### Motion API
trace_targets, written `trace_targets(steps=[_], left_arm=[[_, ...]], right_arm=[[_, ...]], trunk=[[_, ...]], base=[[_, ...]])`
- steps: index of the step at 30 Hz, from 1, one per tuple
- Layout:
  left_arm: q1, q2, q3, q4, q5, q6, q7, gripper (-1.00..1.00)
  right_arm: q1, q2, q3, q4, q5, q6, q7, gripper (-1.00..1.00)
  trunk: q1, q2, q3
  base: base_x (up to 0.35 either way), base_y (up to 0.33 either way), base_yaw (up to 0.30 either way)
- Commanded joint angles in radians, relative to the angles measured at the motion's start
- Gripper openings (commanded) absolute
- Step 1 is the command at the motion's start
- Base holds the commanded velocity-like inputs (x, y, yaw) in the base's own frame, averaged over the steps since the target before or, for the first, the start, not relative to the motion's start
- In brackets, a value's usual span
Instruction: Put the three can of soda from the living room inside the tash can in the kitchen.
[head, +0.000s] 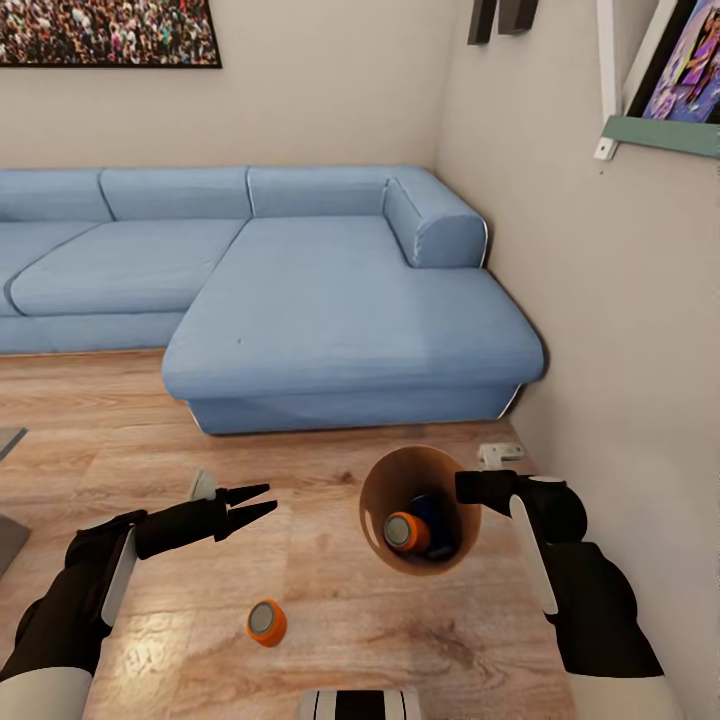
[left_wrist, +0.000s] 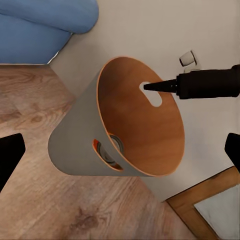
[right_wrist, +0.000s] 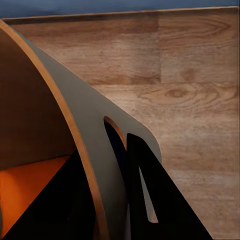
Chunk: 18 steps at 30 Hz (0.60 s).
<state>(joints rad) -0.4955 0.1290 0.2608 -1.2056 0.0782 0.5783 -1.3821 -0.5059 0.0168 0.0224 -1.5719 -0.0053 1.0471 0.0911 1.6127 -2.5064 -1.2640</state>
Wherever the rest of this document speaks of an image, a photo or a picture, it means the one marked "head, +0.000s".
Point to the can of soda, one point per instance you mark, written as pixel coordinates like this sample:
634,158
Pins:
266,623
427,507
407,533

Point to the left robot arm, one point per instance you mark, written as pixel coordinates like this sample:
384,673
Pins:
58,641

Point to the trash can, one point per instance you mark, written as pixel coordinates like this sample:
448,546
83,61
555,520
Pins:
390,486

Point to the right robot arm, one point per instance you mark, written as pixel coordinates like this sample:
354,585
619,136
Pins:
611,667

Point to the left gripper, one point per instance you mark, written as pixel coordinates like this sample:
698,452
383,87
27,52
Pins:
193,521

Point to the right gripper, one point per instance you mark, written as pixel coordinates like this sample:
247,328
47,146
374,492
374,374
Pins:
473,487

